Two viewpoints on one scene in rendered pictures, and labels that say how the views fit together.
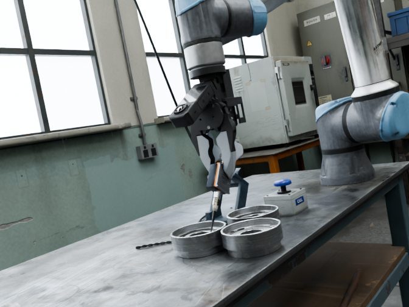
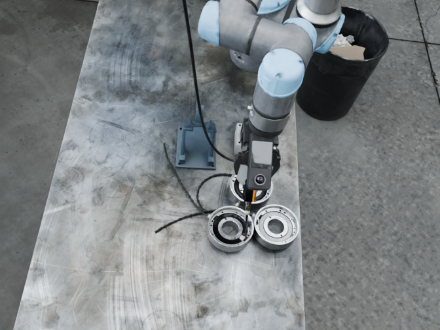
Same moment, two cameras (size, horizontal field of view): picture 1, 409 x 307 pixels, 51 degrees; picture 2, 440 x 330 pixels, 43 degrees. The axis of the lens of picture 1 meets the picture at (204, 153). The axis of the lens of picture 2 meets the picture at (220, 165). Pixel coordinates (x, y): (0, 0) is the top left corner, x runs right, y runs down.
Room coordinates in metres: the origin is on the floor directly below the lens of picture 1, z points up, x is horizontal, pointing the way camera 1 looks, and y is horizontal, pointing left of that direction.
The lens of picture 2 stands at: (0.39, 0.53, 1.94)
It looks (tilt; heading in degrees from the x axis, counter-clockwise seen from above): 55 degrees down; 313
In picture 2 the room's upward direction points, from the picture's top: 12 degrees clockwise
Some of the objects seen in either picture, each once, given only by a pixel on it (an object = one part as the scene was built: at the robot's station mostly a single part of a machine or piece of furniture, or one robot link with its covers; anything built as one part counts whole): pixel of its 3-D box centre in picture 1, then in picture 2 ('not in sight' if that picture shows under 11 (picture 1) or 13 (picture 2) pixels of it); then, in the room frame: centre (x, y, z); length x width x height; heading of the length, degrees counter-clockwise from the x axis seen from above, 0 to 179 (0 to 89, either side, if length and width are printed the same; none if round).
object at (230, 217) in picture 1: (254, 221); (249, 188); (0.84, -0.07, 0.82); 0.10 x 0.10 x 0.04
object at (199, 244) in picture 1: (199, 239); (230, 230); (0.78, 0.04, 0.82); 0.10 x 0.10 x 0.04
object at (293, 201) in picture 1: (286, 200); (249, 138); (0.97, -0.17, 0.82); 0.08 x 0.07 x 0.05; 141
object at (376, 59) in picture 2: not in sight; (335, 67); (1.38, -1.13, 0.21); 0.34 x 0.34 x 0.43
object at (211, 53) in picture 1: (203, 59); (268, 112); (0.83, -0.03, 1.15); 0.08 x 0.08 x 0.05
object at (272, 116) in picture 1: (273, 104); not in sight; (3.37, -0.60, 1.10); 0.62 x 0.61 x 0.65; 141
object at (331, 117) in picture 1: (339, 122); (267, 10); (1.21, -0.39, 0.97); 0.13 x 0.12 x 0.14; 33
